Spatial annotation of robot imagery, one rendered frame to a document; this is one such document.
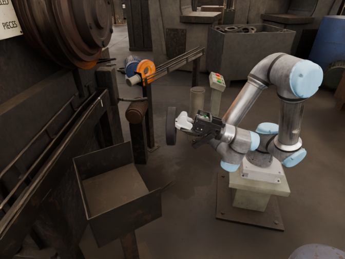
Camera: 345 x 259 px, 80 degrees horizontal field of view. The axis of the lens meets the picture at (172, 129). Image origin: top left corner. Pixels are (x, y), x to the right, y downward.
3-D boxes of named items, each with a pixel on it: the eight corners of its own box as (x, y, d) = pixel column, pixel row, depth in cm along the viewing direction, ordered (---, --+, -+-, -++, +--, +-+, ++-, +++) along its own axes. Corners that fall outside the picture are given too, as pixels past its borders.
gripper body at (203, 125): (196, 108, 82) (225, 116, 83) (189, 125, 87) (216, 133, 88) (196, 118, 76) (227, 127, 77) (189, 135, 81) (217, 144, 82)
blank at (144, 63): (144, 85, 157) (146, 86, 155) (132, 71, 145) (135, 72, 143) (155, 69, 160) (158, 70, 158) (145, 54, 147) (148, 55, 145)
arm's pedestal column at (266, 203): (271, 181, 155) (281, 155, 141) (283, 232, 123) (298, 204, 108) (217, 173, 162) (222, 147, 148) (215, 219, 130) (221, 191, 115)
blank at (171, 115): (164, 123, 73) (173, 123, 73) (169, 99, 85) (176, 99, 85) (166, 153, 83) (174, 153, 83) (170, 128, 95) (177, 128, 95)
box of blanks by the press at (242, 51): (216, 89, 302) (224, 31, 259) (200, 71, 370) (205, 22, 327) (281, 84, 316) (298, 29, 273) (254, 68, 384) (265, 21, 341)
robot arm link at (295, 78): (283, 145, 112) (293, 48, 78) (307, 163, 101) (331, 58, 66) (265, 155, 111) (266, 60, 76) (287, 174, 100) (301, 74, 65)
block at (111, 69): (101, 106, 136) (93, 70, 123) (105, 100, 143) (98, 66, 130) (116, 106, 135) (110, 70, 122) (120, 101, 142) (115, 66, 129)
